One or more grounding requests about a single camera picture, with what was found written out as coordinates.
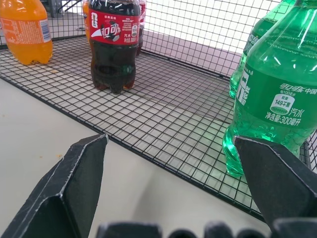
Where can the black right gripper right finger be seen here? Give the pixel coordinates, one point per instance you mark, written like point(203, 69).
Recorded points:
point(280, 183)

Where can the orange soda bottle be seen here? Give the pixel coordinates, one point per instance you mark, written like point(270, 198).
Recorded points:
point(26, 32)
point(85, 22)

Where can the green soda bottle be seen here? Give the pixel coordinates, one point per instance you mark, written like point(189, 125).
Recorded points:
point(244, 54)
point(277, 99)

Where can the red label cola bottle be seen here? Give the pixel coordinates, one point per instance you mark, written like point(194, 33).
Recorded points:
point(114, 44)
point(141, 27)

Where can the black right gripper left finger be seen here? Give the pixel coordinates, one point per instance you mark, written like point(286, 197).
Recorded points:
point(62, 196)

